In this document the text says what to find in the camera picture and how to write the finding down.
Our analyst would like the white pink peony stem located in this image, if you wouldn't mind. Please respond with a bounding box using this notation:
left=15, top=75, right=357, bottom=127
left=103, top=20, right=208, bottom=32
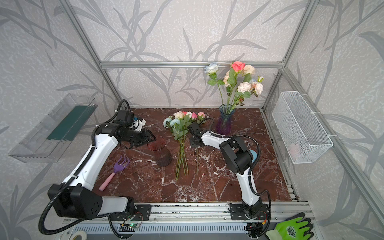
left=230, top=77, right=265, bottom=113

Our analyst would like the purple pink handled tool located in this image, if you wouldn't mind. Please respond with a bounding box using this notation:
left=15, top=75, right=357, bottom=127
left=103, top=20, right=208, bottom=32
left=99, top=156, right=130, bottom=191

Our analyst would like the right black corrugated cable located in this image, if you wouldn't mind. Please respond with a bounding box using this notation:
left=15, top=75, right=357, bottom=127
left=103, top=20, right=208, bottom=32
left=200, top=117, right=272, bottom=238

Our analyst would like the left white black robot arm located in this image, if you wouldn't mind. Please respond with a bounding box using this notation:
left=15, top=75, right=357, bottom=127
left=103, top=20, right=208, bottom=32
left=48, top=110, right=156, bottom=220

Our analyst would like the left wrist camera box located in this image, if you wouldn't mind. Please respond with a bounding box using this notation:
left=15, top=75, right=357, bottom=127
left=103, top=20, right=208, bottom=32
left=131, top=117, right=146, bottom=132

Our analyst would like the clear plastic wall tray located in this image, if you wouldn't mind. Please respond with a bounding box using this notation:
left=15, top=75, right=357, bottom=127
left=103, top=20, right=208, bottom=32
left=9, top=94, right=98, bottom=163

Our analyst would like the purple blue glass vase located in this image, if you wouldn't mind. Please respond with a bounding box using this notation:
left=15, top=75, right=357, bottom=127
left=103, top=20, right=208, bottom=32
left=215, top=104, right=235, bottom=135

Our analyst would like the aluminium front rail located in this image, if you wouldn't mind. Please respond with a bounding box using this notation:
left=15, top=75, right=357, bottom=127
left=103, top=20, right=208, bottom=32
left=62, top=201, right=314, bottom=224

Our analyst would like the white wire mesh basket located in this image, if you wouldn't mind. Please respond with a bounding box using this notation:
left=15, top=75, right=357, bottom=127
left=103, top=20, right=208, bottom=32
left=272, top=91, right=334, bottom=164

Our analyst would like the white tape roll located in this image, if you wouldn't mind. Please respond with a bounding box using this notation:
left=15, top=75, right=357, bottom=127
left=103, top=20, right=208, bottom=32
left=70, top=231, right=88, bottom=240

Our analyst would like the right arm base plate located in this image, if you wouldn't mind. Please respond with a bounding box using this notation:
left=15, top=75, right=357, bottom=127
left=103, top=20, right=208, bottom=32
left=228, top=203, right=269, bottom=221

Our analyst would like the green black work glove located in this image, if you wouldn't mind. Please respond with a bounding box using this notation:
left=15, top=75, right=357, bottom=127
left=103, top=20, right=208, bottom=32
left=265, top=213, right=314, bottom=240

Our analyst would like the cream pink rose stem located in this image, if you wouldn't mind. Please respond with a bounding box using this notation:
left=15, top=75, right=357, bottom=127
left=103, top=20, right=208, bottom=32
left=241, top=65, right=256, bottom=83

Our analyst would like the pink red rose stem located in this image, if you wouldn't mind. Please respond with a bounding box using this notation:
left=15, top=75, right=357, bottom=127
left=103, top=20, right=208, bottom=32
left=227, top=61, right=246, bottom=105

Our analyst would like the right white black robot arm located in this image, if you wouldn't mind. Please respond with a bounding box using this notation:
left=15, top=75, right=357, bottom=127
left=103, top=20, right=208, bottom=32
left=188, top=123, right=267, bottom=220

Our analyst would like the small pink bud stem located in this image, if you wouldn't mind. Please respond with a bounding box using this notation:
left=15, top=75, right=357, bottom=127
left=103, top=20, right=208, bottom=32
left=196, top=112, right=206, bottom=124

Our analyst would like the pale blue rose stem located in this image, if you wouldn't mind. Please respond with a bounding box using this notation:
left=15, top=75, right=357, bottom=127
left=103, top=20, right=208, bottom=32
left=204, top=63, right=224, bottom=104

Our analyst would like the left black corrugated cable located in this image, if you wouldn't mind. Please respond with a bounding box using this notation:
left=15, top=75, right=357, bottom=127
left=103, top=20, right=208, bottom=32
left=38, top=99, right=133, bottom=235

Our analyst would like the pink object in basket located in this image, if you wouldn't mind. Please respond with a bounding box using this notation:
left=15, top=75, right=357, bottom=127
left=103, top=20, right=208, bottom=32
left=288, top=144, right=301, bottom=160

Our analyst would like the green circuit board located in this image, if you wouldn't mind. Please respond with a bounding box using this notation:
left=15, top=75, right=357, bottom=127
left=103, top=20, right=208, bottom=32
left=119, top=223, right=141, bottom=233

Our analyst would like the dark red glass vase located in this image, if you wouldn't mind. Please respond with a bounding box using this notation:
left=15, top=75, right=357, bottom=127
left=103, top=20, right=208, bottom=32
left=147, top=136, right=173, bottom=167

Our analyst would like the light blue handled tool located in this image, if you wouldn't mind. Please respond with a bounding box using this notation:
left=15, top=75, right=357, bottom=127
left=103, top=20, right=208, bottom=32
left=250, top=150, right=258, bottom=164

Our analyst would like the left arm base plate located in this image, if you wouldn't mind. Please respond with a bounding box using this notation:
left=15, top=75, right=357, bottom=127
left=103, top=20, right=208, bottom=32
left=110, top=204, right=152, bottom=222

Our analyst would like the flower bunch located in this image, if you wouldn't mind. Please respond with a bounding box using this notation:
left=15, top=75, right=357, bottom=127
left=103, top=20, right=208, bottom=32
left=163, top=111, right=198, bottom=180

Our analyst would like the black corrugated cable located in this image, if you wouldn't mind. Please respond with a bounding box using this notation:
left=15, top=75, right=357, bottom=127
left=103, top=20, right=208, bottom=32
left=200, top=117, right=272, bottom=238
left=38, top=99, right=133, bottom=235

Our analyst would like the peach rose stem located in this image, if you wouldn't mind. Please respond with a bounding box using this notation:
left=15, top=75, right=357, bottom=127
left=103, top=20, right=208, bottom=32
left=223, top=71, right=232, bottom=101

